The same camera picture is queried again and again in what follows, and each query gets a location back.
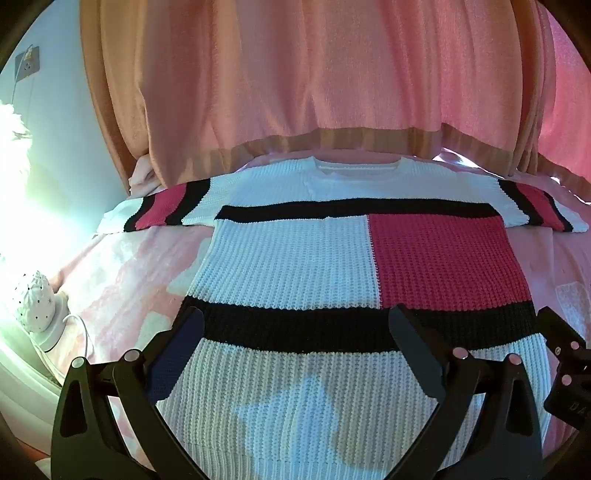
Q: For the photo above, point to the pink pillow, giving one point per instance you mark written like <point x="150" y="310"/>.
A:
<point x="144" y="175"/>

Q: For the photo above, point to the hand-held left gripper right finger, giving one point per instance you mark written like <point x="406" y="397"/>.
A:
<point x="415" y="353"/>

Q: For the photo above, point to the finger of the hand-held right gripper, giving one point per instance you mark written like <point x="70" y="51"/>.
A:
<point x="561" y="334"/>

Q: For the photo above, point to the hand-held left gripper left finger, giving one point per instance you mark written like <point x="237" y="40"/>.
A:
<point x="182" y="344"/>

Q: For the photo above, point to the glowing white fluffy light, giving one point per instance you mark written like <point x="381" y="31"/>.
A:
<point x="14" y="129"/>

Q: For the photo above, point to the white bedside table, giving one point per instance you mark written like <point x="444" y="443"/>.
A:
<point x="18" y="374"/>

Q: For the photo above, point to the wall socket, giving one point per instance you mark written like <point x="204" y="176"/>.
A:
<point x="27" y="62"/>

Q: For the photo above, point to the pink patterned bed blanket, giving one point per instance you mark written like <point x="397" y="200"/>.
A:
<point x="129" y="277"/>

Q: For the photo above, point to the orange curtain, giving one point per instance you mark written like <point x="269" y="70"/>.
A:
<point x="295" y="69"/>

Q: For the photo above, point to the white dotted table lamp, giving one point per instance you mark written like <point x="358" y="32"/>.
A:
<point x="37" y="300"/>

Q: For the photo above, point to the white red black knitted sweater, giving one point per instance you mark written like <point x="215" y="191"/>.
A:
<point x="295" y="258"/>

